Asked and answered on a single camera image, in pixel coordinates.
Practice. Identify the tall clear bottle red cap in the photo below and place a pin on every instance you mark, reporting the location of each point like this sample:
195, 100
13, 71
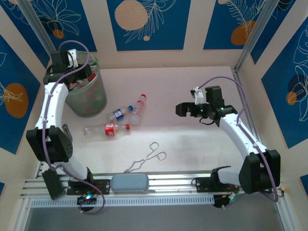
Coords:
138, 108

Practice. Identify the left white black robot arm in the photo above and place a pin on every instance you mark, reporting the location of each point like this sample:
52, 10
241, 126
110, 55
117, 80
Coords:
51, 103

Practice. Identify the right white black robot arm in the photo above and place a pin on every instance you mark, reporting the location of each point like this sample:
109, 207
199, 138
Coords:
235, 132

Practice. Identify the translucent green waste bin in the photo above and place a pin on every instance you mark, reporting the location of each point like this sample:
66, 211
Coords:
93, 96

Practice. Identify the Pepsi bottle with blue cap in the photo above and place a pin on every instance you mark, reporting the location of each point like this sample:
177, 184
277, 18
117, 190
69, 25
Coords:
119, 113

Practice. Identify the Coca-Cola bottle with red cap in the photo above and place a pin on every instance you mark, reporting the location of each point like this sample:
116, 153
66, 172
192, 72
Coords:
109, 128

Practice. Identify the metal clip tool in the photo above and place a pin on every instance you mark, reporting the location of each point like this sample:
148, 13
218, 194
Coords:
67, 130

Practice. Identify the small LED circuit board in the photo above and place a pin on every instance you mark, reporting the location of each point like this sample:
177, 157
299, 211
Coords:
87, 197
225, 199

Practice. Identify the black ribbed block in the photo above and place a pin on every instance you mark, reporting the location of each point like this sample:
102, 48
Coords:
54, 185

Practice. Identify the aluminium table side rail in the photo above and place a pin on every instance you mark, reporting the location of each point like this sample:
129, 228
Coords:
39, 169
250, 115

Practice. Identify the aluminium frame post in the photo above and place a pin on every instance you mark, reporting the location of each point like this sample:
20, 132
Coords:
255, 36
38, 26

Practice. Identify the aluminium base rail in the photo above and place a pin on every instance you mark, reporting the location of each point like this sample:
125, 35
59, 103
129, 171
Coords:
168, 183

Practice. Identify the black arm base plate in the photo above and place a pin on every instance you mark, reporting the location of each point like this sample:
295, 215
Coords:
103, 186
204, 185

